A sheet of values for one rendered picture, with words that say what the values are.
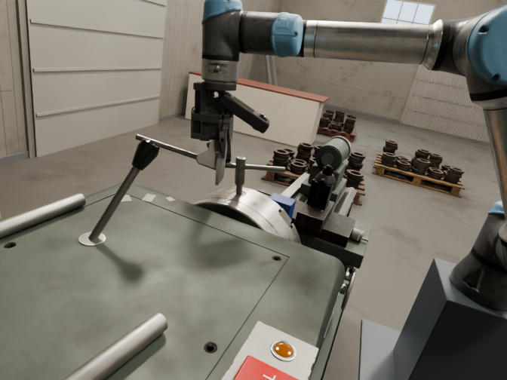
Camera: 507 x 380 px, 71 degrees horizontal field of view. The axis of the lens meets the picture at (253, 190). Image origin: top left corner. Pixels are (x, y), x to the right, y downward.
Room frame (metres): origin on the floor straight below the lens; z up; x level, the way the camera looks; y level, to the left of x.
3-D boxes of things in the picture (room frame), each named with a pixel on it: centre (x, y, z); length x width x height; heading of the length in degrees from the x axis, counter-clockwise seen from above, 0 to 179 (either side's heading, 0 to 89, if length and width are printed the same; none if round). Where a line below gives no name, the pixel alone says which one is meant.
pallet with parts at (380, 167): (5.52, -2.50, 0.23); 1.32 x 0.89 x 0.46; 75
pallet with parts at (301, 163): (4.43, -0.76, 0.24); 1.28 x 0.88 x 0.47; 77
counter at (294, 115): (6.71, 0.25, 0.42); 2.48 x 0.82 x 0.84; 76
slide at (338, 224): (1.30, -0.20, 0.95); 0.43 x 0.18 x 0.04; 70
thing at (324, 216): (1.26, -0.25, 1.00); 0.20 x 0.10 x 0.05; 160
